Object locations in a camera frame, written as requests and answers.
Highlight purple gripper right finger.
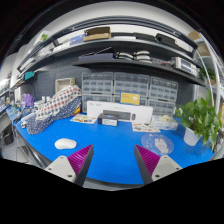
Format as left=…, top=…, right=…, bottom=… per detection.
left=134, top=145, right=182, bottom=185

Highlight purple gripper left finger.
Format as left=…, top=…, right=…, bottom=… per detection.
left=45, top=145, right=94, bottom=186

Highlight white computer mouse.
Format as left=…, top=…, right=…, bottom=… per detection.
left=55, top=138, right=77, bottom=150

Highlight illustrated sheet right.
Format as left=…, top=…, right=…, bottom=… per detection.
left=132, top=123, right=159, bottom=133

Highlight illustrated sheet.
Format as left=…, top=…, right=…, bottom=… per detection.
left=71, top=114, right=97, bottom=124
left=132, top=123, right=159, bottom=133

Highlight clear plastic container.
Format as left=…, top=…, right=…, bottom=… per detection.
left=152, top=115, right=178, bottom=130

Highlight illustrated sheet left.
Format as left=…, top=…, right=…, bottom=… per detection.
left=71, top=114, right=97, bottom=124

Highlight white keyboard box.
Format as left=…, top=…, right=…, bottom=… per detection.
left=87, top=101, right=153, bottom=123

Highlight small black white box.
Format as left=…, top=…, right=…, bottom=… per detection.
left=98, top=113, right=118, bottom=126

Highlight patterned fabric bundle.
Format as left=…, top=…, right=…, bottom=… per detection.
left=26, top=85, right=82, bottom=135

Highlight green potted plant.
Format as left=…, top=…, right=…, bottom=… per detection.
left=175, top=91, right=222, bottom=151

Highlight grey drawer organizer cabinets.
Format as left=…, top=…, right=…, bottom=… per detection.
left=82, top=72, right=178, bottom=116

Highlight yellow card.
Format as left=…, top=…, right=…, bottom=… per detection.
left=120, top=92, right=140, bottom=105

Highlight purple bag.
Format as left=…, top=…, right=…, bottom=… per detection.
left=22, top=93, right=34, bottom=108

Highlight beige plastic basket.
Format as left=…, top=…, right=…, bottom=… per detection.
left=55, top=78, right=75, bottom=92

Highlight dark metal shelf unit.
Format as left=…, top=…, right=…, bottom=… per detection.
left=17, top=16, right=202, bottom=81

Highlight cardboard box on shelf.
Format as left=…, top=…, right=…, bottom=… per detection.
left=83, top=26, right=111, bottom=42

